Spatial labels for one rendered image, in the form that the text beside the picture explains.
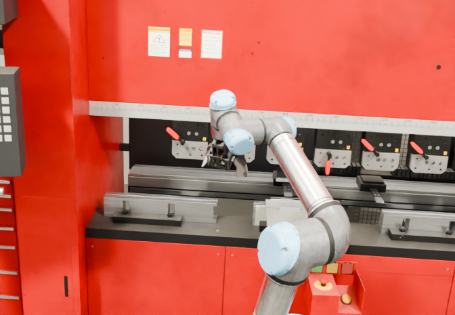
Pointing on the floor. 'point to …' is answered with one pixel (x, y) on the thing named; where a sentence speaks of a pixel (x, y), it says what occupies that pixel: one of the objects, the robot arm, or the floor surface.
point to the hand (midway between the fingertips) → (225, 169)
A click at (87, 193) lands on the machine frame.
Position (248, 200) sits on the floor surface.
